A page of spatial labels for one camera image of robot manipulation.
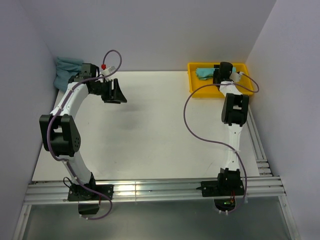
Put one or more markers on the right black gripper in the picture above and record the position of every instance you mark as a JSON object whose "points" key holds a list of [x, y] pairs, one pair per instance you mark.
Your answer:
{"points": [[215, 76]]}

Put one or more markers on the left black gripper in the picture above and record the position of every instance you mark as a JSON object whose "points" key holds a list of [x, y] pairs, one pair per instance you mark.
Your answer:
{"points": [[115, 96]]}

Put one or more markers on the teal green t-shirt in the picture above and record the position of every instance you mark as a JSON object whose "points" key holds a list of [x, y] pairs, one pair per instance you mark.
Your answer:
{"points": [[206, 73]]}

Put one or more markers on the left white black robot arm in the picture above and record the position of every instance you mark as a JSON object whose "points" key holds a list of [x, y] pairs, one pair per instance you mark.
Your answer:
{"points": [[61, 137]]}

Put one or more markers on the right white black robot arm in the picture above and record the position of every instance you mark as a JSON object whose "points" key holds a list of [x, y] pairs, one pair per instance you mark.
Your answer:
{"points": [[234, 116]]}

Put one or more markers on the crumpled grey-blue t-shirt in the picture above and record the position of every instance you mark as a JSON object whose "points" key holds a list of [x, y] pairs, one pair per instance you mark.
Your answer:
{"points": [[65, 69]]}

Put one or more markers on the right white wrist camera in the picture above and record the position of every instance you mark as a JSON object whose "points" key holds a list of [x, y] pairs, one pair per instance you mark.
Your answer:
{"points": [[236, 76]]}

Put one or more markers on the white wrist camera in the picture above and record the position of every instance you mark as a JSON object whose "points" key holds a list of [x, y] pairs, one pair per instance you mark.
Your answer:
{"points": [[107, 70], [236, 76]]}

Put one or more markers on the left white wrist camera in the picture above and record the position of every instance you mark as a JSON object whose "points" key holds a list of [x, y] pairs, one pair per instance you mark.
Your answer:
{"points": [[107, 70]]}

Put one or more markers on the aluminium right side rail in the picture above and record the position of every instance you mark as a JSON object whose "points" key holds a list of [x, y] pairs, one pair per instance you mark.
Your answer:
{"points": [[257, 140]]}

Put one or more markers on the aluminium front rail frame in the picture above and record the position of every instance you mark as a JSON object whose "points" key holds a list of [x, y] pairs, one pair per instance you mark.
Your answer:
{"points": [[54, 192]]}

